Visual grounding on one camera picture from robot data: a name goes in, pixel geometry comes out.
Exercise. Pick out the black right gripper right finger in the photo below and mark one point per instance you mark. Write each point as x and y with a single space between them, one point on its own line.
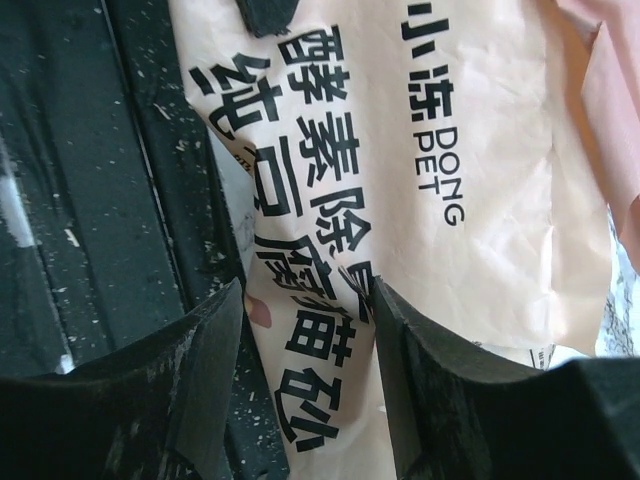
457 411

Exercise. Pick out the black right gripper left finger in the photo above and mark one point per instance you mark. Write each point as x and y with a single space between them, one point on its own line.
155 409

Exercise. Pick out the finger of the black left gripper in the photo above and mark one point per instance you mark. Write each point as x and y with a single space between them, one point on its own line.
267 17

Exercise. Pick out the pink cat litter bag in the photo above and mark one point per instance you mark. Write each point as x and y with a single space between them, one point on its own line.
480 157

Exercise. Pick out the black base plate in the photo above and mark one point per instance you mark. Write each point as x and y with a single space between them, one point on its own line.
119 214

